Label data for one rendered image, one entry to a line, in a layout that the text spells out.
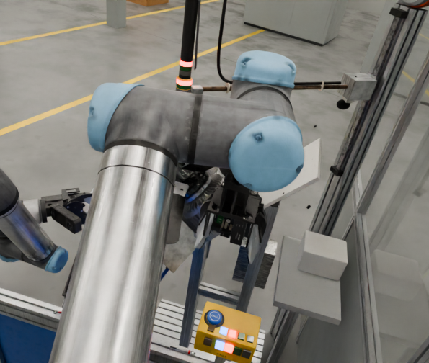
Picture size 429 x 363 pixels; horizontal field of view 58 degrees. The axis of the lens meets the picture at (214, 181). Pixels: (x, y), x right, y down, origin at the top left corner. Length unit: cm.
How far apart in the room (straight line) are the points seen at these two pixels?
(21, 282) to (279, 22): 707
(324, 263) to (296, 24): 710
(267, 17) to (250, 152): 821
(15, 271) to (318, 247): 186
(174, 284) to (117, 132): 219
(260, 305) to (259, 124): 221
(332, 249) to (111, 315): 132
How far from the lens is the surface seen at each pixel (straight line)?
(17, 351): 174
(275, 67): 47
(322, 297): 154
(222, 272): 265
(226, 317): 112
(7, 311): 149
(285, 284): 153
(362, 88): 141
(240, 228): 57
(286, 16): 840
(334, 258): 154
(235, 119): 39
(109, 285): 32
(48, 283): 260
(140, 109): 39
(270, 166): 38
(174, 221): 118
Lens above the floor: 198
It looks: 35 degrees down
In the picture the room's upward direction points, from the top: 10 degrees clockwise
